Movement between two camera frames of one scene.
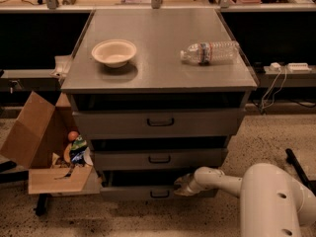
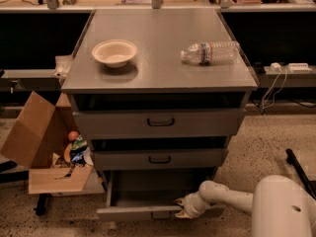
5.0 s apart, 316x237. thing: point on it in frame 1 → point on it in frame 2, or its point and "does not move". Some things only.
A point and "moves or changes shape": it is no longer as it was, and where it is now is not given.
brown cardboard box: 39,142 does not move
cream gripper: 189,186 → 190,203
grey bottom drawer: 146,185 moves or changes shape
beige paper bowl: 114,53 does not move
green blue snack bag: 78,150 does not move
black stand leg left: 40,205 does not move
